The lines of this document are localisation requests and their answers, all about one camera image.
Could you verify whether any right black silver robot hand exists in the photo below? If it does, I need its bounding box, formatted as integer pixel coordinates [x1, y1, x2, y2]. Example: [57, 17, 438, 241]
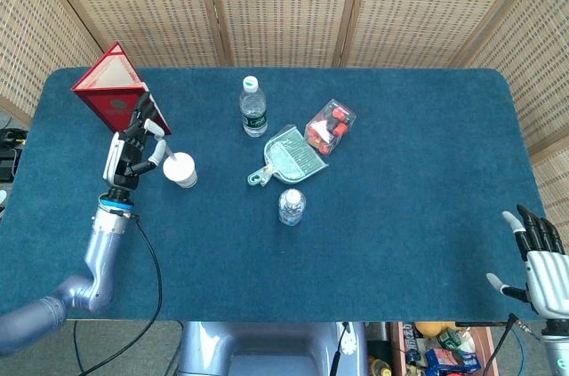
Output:
[485, 204, 569, 320]

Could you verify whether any black torso cable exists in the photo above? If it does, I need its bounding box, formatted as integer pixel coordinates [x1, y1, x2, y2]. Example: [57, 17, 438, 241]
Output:
[328, 322, 352, 376]

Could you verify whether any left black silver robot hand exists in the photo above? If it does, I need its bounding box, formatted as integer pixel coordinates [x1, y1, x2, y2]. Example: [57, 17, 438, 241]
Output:
[101, 92, 169, 200]

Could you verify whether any blue label water bottle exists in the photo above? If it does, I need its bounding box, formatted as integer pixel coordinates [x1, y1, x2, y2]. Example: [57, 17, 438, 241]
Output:
[277, 188, 307, 227]

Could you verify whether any green plastic dustpan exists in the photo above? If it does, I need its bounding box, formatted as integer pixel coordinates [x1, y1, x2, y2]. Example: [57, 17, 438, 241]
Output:
[246, 124, 329, 188]

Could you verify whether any red triangular box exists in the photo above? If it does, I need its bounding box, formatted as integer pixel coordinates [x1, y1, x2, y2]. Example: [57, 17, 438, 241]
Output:
[70, 40, 172, 136]

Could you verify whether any clear box of orange parts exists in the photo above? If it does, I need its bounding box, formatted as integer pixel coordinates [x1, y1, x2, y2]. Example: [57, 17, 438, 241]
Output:
[304, 98, 358, 157]

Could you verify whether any white paper cup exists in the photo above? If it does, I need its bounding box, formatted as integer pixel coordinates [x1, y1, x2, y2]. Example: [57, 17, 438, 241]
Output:
[162, 151, 198, 189]

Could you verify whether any green label water bottle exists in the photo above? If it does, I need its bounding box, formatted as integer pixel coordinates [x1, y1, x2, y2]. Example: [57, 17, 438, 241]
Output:
[239, 76, 268, 138]

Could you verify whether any blue snack pack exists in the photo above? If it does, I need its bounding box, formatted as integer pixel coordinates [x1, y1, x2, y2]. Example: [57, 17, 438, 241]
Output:
[425, 347, 482, 375]

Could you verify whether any black floor equipment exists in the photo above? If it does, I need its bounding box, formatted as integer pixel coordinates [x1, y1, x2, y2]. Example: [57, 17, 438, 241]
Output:
[0, 126, 28, 184]

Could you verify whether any brown crate of goods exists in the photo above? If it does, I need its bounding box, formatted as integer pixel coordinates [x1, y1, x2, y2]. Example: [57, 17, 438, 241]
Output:
[390, 321, 499, 376]

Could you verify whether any blue table cloth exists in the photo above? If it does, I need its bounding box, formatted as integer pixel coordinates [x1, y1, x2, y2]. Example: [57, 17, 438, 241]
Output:
[0, 66, 546, 323]

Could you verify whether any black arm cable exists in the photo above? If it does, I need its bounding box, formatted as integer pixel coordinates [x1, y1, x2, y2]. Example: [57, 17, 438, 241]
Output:
[482, 312, 521, 376]
[73, 211, 164, 376]

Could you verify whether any yellow round fruit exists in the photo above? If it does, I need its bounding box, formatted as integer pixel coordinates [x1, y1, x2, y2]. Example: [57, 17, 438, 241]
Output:
[414, 321, 450, 340]

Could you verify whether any silver-blue robot torso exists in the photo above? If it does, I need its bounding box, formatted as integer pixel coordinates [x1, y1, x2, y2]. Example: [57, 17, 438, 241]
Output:
[177, 321, 370, 376]

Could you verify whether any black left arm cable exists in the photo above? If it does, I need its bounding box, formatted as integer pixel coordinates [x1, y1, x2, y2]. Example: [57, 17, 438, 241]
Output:
[73, 211, 164, 376]

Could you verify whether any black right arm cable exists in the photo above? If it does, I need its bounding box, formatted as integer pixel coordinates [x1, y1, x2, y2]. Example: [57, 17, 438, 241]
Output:
[482, 312, 521, 376]

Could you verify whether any wood rattan folding screen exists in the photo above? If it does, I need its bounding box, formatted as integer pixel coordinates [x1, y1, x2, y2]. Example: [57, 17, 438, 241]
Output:
[0, 0, 569, 235]

